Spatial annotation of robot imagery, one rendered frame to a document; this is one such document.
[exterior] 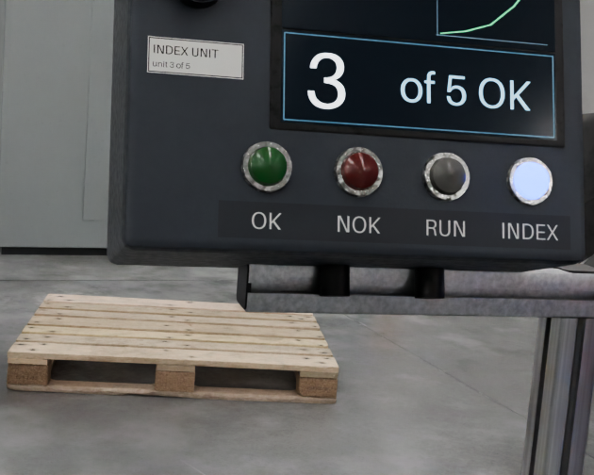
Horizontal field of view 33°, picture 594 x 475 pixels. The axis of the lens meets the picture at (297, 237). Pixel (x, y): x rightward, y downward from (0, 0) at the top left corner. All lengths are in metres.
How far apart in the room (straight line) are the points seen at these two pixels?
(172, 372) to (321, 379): 0.55
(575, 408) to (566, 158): 0.18
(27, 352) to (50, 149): 2.81
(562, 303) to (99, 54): 5.87
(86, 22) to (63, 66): 0.30
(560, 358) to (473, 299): 0.07
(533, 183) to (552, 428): 0.19
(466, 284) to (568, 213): 0.09
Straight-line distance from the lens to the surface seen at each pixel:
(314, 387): 3.81
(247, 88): 0.54
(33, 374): 3.81
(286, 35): 0.55
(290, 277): 0.60
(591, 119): 1.51
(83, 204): 6.50
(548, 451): 0.70
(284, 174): 0.53
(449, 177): 0.55
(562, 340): 0.68
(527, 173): 0.57
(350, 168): 0.53
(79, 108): 6.44
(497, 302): 0.65
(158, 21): 0.54
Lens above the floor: 1.16
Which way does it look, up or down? 8 degrees down
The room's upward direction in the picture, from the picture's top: 4 degrees clockwise
